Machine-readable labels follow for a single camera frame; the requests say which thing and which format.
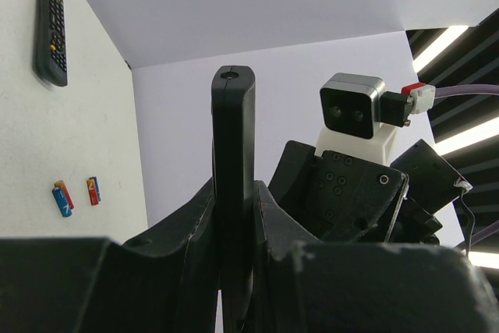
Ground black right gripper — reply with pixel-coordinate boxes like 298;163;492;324
269;140;472;244

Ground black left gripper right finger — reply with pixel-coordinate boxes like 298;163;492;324
253;181;491;332

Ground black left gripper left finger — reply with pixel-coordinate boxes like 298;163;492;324
1;183;219;332

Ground plain black remote control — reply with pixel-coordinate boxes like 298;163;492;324
211;66;256;332

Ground black remote coloured buttons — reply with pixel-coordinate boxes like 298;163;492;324
34;0;68;87

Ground red orange battery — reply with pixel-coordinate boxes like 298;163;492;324
54;180;75;210

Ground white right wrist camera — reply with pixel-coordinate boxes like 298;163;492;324
315;73;414;165

